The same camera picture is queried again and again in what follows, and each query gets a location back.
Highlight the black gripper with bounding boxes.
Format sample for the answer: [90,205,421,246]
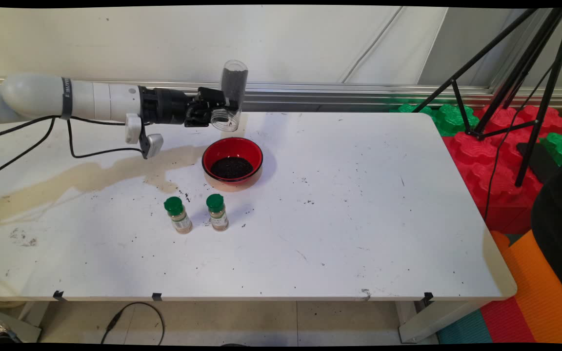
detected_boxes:
[138,86,240,129]

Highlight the clear plastic jar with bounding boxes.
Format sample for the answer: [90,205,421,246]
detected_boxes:
[210,59,249,132]

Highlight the red and black bowl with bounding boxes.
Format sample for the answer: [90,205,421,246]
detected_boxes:
[202,137,264,185]

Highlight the green-capped spice bottle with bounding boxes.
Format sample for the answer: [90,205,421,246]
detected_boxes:
[164,196,193,234]
[206,194,230,232]

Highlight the large green foam block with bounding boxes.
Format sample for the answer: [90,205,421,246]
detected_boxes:
[391,100,480,137]

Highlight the white table leg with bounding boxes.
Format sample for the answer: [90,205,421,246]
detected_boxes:
[0,301,50,343]
[398,298,489,344]

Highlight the red foam blocks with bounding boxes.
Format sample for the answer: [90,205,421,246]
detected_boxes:
[441,105,562,234]

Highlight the teal foam mat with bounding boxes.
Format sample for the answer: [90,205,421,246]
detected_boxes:
[436,309,494,345]

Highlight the black tripod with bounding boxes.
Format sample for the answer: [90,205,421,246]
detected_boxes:
[410,7,562,188]

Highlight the small green foam block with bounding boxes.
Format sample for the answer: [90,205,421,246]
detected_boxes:
[540,132,562,167]

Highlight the red foam mat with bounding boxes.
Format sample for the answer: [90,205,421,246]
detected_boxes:
[479,296,538,344]

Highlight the large black object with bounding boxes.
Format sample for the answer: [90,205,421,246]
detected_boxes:
[530,139,562,308]

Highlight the orange foam mat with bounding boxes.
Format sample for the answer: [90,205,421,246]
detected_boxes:
[490,229,562,344]

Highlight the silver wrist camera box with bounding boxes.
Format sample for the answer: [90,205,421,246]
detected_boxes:
[125,113,164,159]

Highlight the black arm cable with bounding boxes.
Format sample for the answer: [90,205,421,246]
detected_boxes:
[0,115,148,176]

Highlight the aluminium rail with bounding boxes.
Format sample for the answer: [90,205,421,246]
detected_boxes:
[0,77,562,111]

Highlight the black cable strap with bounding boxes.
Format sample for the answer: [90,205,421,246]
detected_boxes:
[60,77,74,121]

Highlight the black floor cable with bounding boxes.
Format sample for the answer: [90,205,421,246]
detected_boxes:
[100,302,165,346]

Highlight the thin black tripod cable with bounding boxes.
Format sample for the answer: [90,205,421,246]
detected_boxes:
[482,27,562,222]

